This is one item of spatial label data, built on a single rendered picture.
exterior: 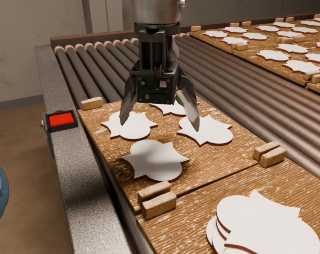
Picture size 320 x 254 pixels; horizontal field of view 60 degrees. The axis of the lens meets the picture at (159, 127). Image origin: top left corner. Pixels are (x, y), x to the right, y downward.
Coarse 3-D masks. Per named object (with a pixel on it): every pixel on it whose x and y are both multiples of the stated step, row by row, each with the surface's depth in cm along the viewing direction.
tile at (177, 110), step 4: (152, 104) 79; (156, 104) 78; (160, 104) 78; (164, 104) 78; (176, 104) 78; (160, 108) 77; (164, 108) 76; (168, 108) 76; (172, 108) 76; (176, 108) 76; (180, 108) 76; (164, 112) 74; (168, 112) 75; (172, 112) 75; (176, 112) 74; (180, 112) 74; (184, 112) 74; (180, 116) 74; (184, 116) 74
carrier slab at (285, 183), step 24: (264, 168) 56; (288, 168) 56; (192, 192) 50; (216, 192) 50; (240, 192) 50; (264, 192) 50; (288, 192) 50; (312, 192) 50; (168, 216) 46; (192, 216) 46; (312, 216) 46; (168, 240) 42; (192, 240) 42
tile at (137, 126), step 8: (144, 112) 74; (112, 120) 71; (128, 120) 71; (136, 120) 71; (144, 120) 71; (112, 128) 68; (120, 128) 68; (128, 128) 68; (136, 128) 68; (144, 128) 68; (152, 128) 69; (112, 136) 65; (120, 136) 65; (128, 136) 65; (136, 136) 65; (144, 136) 65
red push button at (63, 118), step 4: (52, 116) 76; (56, 116) 76; (60, 116) 76; (64, 116) 76; (68, 116) 76; (72, 116) 76; (52, 120) 74; (56, 120) 74; (60, 120) 74; (64, 120) 74; (68, 120) 74; (72, 120) 74; (52, 124) 72; (56, 124) 72
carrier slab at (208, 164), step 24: (96, 120) 72; (168, 120) 72; (96, 144) 64; (120, 144) 63; (192, 144) 63; (240, 144) 63; (264, 144) 63; (120, 168) 56; (192, 168) 56; (216, 168) 56; (240, 168) 56
